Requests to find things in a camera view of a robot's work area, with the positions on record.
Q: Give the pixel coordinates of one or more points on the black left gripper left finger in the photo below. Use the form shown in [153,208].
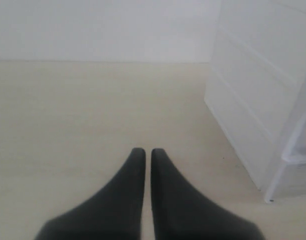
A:
[113,213]

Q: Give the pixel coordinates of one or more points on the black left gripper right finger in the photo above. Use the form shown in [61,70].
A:
[181,212]

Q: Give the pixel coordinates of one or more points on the white translucent drawer cabinet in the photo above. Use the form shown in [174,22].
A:
[256,90]

